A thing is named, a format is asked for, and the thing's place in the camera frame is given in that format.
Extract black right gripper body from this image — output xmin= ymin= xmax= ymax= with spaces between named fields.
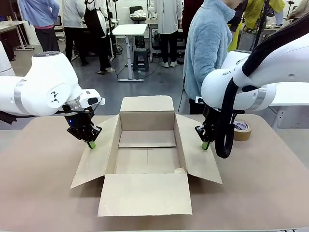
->
xmin=201 ymin=103 xmax=222 ymax=129

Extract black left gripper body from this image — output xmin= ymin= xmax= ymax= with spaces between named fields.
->
xmin=62 ymin=103 xmax=97 ymax=132

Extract brown packing tape roll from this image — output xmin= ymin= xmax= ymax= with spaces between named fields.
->
xmin=233 ymin=118 xmax=253 ymax=142

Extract brown cardboard box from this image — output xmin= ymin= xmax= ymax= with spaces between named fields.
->
xmin=70 ymin=95 xmax=223 ymax=218

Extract person in blue fleece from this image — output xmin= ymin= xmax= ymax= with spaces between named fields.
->
xmin=183 ymin=0 xmax=242 ymax=116

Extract person with yellow apron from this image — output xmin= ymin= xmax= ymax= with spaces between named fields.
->
xmin=228 ymin=23 xmax=242 ymax=51

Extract large white table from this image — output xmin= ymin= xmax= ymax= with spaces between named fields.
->
xmin=221 ymin=50 xmax=309 ymax=129

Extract grey plastic step stool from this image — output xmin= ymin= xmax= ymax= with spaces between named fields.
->
xmin=132 ymin=48 xmax=150 ymax=72

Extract black light stand pole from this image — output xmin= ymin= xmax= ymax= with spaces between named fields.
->
xmin=106 ymin=0 xmax=118 ymax=60

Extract person with black apron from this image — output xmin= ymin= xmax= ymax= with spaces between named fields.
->
xmin=83 ymin=0 xmax=114 ymax=75

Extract white height-adjustable desk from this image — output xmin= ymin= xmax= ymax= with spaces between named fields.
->
xmin=112 ymin=23 xmax=148 ymax=83

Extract person in white jacket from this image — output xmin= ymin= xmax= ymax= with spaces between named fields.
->
xmin=61 ymin=0 xmax=89 ymax=67

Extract black tripod stand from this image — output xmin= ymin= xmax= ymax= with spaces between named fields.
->
xmin=253 ymin=0 xmax=270 ymax=50

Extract person in long white coat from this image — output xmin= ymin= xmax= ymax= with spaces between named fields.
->
xmin=151 ymin=0 xmax=184 ymax=69

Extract person in blue shirt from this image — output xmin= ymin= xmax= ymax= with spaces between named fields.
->
xmin=18 ymin=0 xmax=61 ymax=53

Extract black office chair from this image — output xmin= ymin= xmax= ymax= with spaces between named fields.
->
xmin=129 ymin=6 xmax=147 ymax=24

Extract light wooden table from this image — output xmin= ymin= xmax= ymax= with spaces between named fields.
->
xmin=0 ymin=20 xmax=34 ymax=51

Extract person in yellow-green jacket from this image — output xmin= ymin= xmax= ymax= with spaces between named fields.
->
xmin=242 ymin=0 xmax=285 ymax=31

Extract white cloth bundle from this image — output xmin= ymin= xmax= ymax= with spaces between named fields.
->
xmin=130 ymin=9 xmax=146 ymax=21

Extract white cylindrical pedestal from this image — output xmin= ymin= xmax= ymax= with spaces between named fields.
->
xmin=0 ymin=41 xmax=15 ymax=77

